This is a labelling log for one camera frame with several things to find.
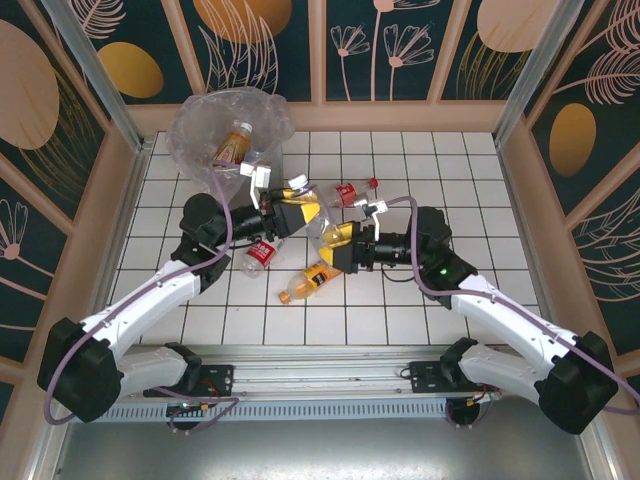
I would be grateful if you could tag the orange juice bottle yellow cap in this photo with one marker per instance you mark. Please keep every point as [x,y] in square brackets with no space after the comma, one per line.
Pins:
[307,281]

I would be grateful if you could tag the clear plastic bin liner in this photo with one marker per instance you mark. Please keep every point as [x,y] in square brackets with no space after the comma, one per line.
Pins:
[200,115]

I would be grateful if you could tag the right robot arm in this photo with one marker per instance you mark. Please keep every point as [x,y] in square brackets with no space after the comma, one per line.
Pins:
[505,312]

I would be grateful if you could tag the clear bottle pale cap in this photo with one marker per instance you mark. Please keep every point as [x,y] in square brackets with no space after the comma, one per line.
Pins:
[327,220]

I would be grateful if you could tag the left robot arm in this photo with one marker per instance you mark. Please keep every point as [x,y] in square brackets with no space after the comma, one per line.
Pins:
[145,300]

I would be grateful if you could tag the aluminium frame post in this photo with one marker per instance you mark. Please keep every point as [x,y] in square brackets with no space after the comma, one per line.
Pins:
[100,75]
[532,75]

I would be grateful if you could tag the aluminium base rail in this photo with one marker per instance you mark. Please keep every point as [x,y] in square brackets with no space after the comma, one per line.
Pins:
[320,372]

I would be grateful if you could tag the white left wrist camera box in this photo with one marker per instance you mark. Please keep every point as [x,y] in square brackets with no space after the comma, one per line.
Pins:
[260,175]

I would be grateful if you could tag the brown tea bottle white cap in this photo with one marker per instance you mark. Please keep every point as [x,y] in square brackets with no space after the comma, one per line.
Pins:
[232,145]

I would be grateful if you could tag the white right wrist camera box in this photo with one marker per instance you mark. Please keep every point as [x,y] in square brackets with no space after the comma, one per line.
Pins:
[375,206]

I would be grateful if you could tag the red label water bottle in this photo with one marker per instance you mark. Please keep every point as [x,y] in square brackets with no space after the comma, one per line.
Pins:
[260,254]

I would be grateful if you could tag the grey metal panel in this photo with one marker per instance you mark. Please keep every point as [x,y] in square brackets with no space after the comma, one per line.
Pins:
[320,455]

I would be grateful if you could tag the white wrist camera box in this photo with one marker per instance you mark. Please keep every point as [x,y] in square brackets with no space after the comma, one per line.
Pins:
[375,206]
[260,175]

